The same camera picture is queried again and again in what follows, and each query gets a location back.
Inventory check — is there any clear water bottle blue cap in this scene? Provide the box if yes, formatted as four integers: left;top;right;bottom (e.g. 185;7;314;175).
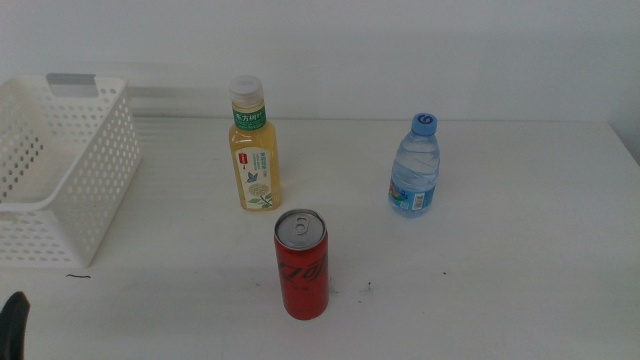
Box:
387;112;442;219

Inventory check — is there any yellow tea bottle green label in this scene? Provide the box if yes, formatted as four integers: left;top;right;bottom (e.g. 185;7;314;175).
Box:
228;74;283;212

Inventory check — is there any white perforated plastic basket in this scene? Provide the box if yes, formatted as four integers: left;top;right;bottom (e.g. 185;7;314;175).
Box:
0;73;142;269

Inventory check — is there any red soda can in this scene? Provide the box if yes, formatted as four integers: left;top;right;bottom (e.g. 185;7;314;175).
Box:
273;208;330;322

